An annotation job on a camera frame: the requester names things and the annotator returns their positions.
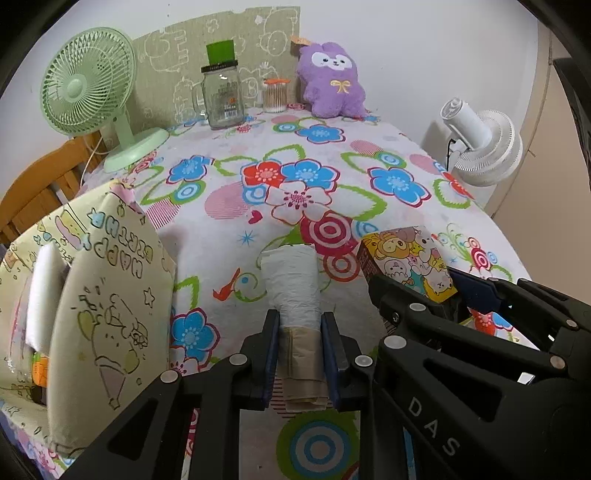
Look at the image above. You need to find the white plastic bag roll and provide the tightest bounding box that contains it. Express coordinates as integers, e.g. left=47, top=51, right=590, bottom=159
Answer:
left=260, top=244, right=329, bottom=413

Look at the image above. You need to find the yellow cartoon tissue pack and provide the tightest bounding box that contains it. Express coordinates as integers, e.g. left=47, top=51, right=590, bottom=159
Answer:
left=356, top=225, right=457, bottom=303

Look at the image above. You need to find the green tissue pack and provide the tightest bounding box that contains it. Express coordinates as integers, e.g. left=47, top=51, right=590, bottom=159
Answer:
left=32, top=351, right=49, bottom=388

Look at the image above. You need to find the clear plastic wipes pack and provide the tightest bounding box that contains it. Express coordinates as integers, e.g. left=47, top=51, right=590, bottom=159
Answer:
left=7, top=292, right=34, bottom=384

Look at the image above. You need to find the white towel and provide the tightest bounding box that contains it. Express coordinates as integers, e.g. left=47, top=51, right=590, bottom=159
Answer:
left=25, top=243, right=70, bottom=356

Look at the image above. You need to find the beige door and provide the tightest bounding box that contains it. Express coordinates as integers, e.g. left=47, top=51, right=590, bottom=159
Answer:
left=487, top=25, right=590, bottom=303

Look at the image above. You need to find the cream cartoon fabric storage box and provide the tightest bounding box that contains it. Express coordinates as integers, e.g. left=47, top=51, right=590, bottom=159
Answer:
left=1, top=180, right=176, bottom=457

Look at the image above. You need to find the white standing fan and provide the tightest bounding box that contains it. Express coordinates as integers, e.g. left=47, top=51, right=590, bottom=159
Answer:
left=440, top=97, right=523, bottom=187

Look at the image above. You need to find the floral tablecloth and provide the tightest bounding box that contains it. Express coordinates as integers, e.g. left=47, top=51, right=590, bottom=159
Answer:
left=0, top=103, right=532, bottom=480

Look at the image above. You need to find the cotton swab jar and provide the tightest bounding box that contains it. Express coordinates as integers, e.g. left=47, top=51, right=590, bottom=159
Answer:
left=263, top=78, right=290, bottom=113

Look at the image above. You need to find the purple plush toy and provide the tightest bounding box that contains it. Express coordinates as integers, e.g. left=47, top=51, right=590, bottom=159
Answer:
left=297, top=42, right=367, bottom=119

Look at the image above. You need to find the glass mason jar mug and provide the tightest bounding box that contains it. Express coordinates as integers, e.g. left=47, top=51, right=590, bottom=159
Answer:
left=191, top=40, right=245, bottom=130

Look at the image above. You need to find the green desk fan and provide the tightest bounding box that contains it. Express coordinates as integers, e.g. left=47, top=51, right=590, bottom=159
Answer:
left=40, top=27, right=169, bottom=173

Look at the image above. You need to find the beige cartoon cardboard panel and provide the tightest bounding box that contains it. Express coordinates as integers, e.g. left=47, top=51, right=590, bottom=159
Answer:
left=127, top=6, right=301, bottom=132

